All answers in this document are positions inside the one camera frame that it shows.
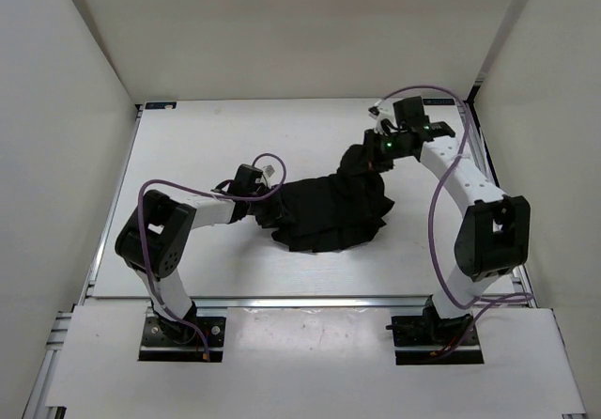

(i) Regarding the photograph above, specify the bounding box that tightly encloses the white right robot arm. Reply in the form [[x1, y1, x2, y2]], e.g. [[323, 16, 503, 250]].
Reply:
[[363, 97, 531, 344]]

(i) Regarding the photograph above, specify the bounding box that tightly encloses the blue label right corner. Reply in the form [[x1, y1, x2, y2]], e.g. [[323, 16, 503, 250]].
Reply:
[[423, 98, 455, 106]]

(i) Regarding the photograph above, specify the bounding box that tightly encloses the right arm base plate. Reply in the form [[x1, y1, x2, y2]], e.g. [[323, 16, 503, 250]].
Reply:
[[386, 313, 485, 366]]

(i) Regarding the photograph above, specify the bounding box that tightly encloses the blue label corner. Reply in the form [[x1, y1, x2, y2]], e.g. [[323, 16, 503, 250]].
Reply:
[[423, 98, 455, 106], [145, 101, 177, 110]]

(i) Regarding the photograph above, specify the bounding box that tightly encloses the white front cover board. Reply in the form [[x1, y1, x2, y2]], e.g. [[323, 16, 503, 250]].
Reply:
[[47, 306, 585, 418]]

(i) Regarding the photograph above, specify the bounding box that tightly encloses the blue label left corner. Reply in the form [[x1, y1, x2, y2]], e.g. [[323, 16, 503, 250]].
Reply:
[[145, 101, 177, 110]]

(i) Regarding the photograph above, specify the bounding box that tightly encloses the black pleated skirt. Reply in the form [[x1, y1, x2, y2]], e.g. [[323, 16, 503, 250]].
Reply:
[[255, 144, 394, 253]]

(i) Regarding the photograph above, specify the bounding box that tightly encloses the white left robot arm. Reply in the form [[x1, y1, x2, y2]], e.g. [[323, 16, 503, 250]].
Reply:
[[115, 164, 282, 344]]

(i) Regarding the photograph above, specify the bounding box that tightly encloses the aluminium table edge rail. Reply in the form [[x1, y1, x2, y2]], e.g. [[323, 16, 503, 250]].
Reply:
[[82, 296, 536, 310]]

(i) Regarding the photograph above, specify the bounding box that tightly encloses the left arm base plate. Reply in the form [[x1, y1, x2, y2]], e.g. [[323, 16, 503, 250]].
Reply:
[[138, 316, 226, 363]]

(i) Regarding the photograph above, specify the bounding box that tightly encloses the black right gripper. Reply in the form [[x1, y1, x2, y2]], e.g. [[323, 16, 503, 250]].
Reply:
[[350, 129, 411, 177]]

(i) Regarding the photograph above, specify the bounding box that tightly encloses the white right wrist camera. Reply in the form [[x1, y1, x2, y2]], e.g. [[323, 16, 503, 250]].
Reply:
[[368, 101, 398, 135]]

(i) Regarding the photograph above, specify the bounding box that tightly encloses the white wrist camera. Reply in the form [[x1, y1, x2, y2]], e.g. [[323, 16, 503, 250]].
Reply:
[[368, 101, 398, 135], [259, 164, 275, 189]]

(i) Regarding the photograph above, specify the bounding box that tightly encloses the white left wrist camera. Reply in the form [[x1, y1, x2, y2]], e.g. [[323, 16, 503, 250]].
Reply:
[[259, 164, 275, 189]]

